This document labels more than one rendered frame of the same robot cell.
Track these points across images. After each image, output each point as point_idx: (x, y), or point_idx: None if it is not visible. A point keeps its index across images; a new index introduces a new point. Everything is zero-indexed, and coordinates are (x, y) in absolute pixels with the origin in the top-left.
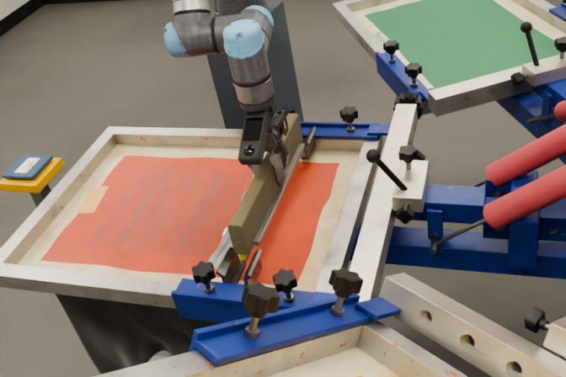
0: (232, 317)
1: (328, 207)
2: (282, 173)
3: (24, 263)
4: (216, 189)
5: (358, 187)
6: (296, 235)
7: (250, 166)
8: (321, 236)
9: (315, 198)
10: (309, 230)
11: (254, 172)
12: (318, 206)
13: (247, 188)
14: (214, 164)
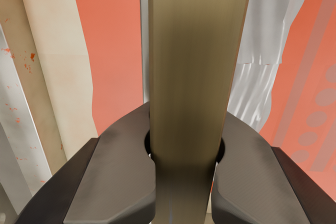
0: None
1: (82, 86)
2: (118, 120)
3: None
4: (326, 127)
5: (15, 126)
6: None
7: (269, 150)
8: None
9: (118, 110)
10: (93, 10)
11: (243, 125)
12: (103, 88)
13: (261, 132)
14: (332, 186)
